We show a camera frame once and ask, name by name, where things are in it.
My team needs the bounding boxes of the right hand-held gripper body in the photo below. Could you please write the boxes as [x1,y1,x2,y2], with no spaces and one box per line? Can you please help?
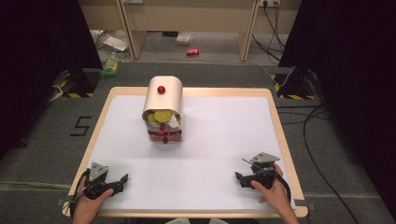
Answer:
[248,151,281,190]

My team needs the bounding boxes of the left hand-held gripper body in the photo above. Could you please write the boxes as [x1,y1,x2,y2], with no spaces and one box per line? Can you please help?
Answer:
[81,161,117,201]

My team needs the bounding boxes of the cream roll-top toy cabinet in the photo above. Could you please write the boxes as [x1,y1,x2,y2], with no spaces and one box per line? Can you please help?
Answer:
[141,75,185,146]

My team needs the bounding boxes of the person's right hand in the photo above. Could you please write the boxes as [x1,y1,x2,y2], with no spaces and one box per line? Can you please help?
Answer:
[250,162,292,213]

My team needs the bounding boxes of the person's left hand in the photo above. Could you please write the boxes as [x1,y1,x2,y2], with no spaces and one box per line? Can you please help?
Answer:
[72,175,115,218]

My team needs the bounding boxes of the white table sheet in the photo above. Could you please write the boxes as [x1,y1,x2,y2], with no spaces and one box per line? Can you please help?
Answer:
[88,94,297,211]

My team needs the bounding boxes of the wooden table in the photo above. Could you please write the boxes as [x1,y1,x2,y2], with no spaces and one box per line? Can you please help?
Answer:
[62,86,309,219]

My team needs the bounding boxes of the person's light trousers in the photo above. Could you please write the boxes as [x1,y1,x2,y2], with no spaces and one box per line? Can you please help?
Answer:
[163,217,232,224]

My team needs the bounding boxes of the small yellow disc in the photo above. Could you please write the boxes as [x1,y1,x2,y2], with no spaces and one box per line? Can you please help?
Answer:
[147,113,161,128]

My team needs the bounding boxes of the large yellow disc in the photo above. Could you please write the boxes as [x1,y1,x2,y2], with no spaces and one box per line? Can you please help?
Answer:
[153,109,173,123]

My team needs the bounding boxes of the stand base with striped tape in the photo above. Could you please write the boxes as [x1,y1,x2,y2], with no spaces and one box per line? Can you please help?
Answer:
[46,69,101,105]
[270,67,325,101]

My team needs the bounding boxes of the green snack packet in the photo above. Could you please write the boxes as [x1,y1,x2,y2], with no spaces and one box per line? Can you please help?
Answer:
[99,59,122,78]

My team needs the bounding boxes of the black curtain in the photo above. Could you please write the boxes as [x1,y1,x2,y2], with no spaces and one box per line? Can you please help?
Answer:
[277,0,396,216]
[0,0,104,161]

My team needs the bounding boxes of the small white packet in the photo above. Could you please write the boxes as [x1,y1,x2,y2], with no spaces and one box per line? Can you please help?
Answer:
[174,33,194,48]

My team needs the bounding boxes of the beige wooden desk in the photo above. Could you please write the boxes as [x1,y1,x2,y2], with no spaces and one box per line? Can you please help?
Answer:
[77,0,304,63]

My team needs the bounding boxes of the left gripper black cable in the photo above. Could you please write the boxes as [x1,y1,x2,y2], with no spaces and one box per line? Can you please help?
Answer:
[68,168,92,219]

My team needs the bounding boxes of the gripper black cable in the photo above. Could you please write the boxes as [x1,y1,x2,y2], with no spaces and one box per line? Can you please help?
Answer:
[274,173,292,204]
[68,168,92,219]

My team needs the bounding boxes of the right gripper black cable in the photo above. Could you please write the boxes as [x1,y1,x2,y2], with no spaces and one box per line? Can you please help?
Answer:
[274,173,292,204]

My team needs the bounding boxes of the black floor cables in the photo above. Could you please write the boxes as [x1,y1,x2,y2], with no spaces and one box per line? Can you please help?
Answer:
[276,104,363,224]

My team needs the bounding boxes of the black wall cables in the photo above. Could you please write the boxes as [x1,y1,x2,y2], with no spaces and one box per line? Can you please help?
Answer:
[251,2,286,63]

